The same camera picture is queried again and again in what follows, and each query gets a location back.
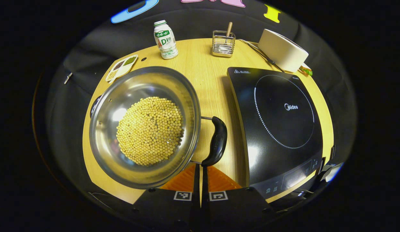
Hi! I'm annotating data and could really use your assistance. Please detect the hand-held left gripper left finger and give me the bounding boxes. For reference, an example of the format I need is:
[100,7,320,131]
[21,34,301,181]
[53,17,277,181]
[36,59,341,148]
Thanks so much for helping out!
[132,163,201,232]

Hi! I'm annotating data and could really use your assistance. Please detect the white toaster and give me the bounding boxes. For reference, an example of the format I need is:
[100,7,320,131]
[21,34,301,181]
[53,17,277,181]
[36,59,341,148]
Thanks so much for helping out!
[258,29,309,73]

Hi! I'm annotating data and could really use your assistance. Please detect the pile of yellow soybeans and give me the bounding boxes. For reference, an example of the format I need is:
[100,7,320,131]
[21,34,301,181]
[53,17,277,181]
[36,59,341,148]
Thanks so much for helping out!
[116,97,184,166]

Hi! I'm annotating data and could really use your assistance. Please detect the white divided bean dish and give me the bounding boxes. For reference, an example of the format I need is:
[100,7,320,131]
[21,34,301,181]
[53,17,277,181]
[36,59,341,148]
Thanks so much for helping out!
[105,55,138,84]

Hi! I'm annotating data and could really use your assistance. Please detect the wooden handled spoon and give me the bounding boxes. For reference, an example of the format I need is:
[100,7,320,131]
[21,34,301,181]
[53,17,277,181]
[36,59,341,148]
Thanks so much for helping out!
[224,22,233,45]

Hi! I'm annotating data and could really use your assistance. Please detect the black power cable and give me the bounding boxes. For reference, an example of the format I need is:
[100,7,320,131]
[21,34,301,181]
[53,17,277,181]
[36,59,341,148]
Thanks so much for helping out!
[239,39,286,73]

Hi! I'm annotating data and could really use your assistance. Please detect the metal wire utensil holder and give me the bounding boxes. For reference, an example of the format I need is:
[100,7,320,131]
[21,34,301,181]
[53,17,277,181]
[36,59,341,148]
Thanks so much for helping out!
[212,30,236,58]

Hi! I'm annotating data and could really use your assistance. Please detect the green orange packet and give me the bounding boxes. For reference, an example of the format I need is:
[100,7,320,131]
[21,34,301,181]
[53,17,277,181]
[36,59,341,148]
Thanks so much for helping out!
[298,64,313,77]

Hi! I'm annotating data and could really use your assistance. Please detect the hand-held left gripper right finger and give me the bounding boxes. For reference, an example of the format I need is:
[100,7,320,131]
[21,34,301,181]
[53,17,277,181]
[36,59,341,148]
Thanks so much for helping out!
[201,165,278,232]

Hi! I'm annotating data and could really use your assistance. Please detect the stainless steel pot black handles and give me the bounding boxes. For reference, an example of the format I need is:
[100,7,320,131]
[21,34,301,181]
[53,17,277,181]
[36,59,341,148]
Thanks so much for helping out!
[89,66,228,189]

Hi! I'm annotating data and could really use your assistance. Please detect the black induction cooktop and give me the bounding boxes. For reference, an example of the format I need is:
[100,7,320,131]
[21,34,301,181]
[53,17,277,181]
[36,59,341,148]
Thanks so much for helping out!
[227,67,324,199]

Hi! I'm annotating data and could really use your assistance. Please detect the white green drink bottle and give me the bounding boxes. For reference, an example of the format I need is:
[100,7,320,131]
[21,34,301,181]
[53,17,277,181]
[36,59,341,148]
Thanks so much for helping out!
[154,20,179,60]

